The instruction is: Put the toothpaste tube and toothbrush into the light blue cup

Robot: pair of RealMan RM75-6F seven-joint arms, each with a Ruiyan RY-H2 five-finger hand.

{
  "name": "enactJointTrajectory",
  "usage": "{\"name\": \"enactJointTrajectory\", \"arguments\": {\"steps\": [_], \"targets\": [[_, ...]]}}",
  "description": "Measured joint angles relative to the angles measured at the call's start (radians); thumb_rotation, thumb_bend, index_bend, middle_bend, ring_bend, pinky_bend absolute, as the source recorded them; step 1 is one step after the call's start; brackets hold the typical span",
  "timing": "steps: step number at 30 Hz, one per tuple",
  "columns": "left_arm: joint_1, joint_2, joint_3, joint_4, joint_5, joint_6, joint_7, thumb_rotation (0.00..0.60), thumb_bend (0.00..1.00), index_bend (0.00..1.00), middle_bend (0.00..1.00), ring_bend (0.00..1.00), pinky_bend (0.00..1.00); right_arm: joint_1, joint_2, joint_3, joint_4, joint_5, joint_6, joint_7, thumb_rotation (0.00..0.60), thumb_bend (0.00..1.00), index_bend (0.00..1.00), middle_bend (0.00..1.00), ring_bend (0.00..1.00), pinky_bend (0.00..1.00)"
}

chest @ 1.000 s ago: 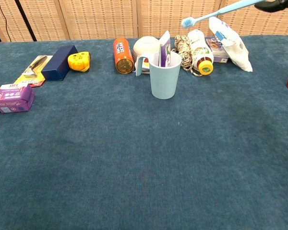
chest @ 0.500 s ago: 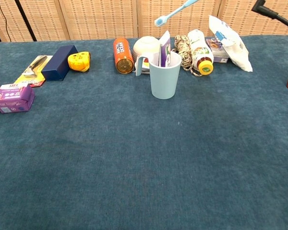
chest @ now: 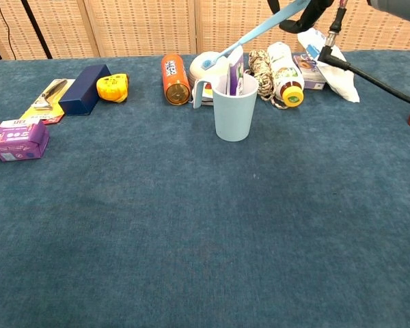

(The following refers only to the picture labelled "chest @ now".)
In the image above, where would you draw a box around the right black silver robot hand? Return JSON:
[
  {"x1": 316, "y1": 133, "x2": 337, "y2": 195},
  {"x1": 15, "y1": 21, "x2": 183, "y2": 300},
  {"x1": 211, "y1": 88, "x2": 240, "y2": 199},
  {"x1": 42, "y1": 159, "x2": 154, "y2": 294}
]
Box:
[{"x1": 266, "y1": 0, "x2": 333, "y2": 34}]

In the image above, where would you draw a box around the light blue toothbrush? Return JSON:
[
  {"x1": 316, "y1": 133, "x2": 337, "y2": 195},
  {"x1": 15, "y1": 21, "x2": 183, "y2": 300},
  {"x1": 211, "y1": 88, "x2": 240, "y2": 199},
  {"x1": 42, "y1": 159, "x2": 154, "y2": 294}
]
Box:
[{"x1": 200, "y1": 0, "x2": 312, "y2": 69}]

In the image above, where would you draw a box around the purple white toothpaste tube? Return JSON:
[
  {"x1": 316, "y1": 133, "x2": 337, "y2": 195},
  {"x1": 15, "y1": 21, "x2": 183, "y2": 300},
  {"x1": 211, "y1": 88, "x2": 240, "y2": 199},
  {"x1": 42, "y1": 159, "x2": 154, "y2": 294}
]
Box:
[{"x1": 225, "y1": 45, "x2": 245, "y2": 96}]

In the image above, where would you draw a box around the white drink bottle yellow cap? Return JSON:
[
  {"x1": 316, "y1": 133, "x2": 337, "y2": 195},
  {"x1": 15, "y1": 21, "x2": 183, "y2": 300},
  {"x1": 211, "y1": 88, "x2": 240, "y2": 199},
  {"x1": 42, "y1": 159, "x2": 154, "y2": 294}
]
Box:
[{"x1": 266, "y1": 41, "x2": 305, "y2": 107}]

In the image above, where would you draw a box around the small purple white box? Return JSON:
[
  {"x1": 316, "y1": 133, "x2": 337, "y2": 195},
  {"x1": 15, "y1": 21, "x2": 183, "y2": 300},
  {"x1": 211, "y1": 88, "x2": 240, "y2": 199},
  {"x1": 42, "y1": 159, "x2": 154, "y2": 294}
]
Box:
[{"x1": 292, "y1": 53, "x2": 327, "y2": 92}]

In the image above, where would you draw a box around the white plastic bag packet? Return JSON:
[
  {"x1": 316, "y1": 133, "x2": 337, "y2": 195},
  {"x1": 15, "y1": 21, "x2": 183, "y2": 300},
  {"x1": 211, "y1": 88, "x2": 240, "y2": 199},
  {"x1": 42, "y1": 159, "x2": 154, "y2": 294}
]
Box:
[{"x1": 297, "y1": 27, "x2": 361, "y2": 103}]

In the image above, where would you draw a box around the beige upturned bowl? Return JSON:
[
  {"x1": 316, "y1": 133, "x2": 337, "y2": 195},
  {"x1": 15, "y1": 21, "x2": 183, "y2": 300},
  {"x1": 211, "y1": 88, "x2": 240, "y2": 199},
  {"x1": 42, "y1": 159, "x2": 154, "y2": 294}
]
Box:
[{"x1": 189, "y1": 50, "x2": 230, "y2": 86}]

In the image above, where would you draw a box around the orange drink can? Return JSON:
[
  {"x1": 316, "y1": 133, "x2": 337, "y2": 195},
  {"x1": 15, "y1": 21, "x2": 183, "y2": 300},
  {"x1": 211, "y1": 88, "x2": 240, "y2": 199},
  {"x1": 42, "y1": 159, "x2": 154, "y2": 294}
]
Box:
[{"x1": 161, "y1": 53, "x2": 191, "y2": 106}]

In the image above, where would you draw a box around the woven bamboo folding screen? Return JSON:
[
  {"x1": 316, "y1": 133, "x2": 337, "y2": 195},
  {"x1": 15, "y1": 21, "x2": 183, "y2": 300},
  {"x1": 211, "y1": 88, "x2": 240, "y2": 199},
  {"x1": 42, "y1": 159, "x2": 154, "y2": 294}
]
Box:
[{"x1": 0, "y1": 0, "x2": 410, "y2": 61}]

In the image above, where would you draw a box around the yellow tape measure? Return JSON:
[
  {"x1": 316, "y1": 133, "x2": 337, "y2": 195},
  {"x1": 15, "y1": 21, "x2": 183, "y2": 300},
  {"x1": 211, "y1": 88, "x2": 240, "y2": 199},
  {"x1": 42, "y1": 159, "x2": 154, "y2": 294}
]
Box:
[{"x1": 96, "y1": 72, "x2": 130, "y2": 104}]

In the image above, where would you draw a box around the blue carpet table cover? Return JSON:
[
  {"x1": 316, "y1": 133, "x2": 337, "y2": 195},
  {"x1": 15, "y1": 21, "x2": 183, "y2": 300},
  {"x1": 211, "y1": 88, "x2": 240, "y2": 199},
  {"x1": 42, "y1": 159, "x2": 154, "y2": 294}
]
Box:
[{"x1": 0, "y1": 50, "x2": 410, "y2": 328}]

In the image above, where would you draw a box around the navy blue rectangular box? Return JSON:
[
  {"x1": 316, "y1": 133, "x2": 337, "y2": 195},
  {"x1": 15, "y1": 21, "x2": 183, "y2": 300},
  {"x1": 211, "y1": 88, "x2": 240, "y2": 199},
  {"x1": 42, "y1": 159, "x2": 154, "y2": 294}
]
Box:
[{"x1": 58, "y1": 64, "x2": 112, "y2": 116}]

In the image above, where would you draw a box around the razor in yellow blister pack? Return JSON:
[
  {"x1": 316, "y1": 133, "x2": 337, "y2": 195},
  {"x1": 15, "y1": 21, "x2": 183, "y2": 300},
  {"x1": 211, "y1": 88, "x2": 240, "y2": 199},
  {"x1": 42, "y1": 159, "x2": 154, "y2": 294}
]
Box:
[{"x1": 19, "y1": 78, "x2": 77, "y2": 126}]

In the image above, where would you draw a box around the black tripod stand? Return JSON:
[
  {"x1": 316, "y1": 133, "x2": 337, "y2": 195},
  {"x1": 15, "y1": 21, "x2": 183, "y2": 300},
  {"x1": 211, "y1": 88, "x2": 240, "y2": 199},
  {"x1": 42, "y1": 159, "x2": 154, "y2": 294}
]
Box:
[{"x1": 20, "y1": 0, "x2": 53, "y2": 59}]

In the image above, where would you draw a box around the purple cardboard box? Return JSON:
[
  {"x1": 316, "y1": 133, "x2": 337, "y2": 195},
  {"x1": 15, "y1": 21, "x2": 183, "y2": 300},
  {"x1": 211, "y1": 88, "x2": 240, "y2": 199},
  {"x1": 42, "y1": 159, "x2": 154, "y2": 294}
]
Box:
[{"x1": 0, "y1": 118, "x2": 51, "y2": 163}]

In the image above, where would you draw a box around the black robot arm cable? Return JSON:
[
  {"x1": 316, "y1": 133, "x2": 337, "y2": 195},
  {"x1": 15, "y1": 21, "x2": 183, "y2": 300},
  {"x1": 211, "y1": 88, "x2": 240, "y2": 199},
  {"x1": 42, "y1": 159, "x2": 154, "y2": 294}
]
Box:
[{"x1": 317, "y1": 0, "x2": 410, "y2": 109}]

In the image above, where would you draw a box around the bundled braided rope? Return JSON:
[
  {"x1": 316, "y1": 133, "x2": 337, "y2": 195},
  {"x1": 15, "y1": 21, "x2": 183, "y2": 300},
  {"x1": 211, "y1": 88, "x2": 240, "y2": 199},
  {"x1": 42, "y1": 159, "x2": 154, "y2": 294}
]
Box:
[{"x1": 245, "y1": 49, "x2": 290, "y2": 110}]

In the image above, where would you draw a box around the white plastic cup with handle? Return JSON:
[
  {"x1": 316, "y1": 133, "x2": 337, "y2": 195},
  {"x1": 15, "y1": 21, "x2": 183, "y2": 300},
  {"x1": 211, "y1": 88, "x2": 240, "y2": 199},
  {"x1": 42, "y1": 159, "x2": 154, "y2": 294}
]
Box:
[{"x1": 192, "y1": 73, "x2": 260, "y2": 143}]

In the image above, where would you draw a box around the thin black hanging cable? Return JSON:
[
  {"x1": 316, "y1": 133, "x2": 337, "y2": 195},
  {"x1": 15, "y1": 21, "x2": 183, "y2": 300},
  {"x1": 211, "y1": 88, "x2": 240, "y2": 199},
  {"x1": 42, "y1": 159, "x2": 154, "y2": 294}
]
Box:
[{"x1": 0, "y1": 0, "x2": 18, "y2": 61}]

